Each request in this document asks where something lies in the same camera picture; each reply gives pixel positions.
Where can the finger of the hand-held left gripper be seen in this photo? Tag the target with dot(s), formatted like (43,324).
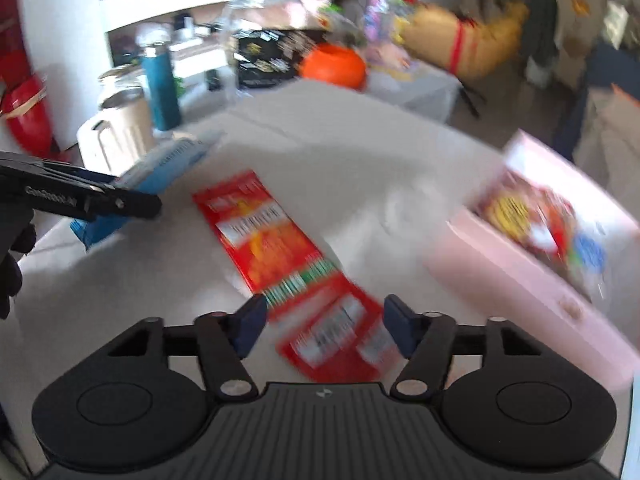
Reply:
(97,179)
(130,205)

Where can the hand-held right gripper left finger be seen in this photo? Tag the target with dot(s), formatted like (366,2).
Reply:
(250,321)

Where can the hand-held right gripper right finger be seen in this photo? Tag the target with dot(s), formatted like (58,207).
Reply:
(400,325)

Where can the blue white snack packet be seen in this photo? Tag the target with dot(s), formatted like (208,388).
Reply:
(170,160)

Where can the red snack packet strip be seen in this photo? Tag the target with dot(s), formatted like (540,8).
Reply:
(270,245)

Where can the pink cardboard box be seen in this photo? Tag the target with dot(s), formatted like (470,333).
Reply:
(500,285)

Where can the person's left hand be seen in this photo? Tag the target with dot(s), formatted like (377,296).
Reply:
(12,250)

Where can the white ribbed appliance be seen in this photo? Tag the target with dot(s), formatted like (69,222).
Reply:
(117,137)

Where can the red plastic object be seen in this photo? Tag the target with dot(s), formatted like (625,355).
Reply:
(25,115)

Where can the glass jar with metal lid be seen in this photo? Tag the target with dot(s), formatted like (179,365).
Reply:
(122,87)

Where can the teal bottle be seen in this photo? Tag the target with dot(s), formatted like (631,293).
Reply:
(160,87)

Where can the colourful snack packet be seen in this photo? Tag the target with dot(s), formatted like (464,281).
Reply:
(530,225)

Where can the white tablecloth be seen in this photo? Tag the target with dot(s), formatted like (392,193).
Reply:
(350,160)

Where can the white shelf unit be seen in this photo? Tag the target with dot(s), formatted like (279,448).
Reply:
(200,15)

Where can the black printed bag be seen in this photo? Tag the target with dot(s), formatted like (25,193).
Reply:
(270,57)

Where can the orange pumpkin bucket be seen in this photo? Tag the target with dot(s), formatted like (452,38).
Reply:
(335,67)

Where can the yellow sofa with red ribbon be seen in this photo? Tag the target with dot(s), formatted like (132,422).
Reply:
(465,35)

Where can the dark hanging coat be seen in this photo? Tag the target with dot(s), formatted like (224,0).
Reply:
(542,30)

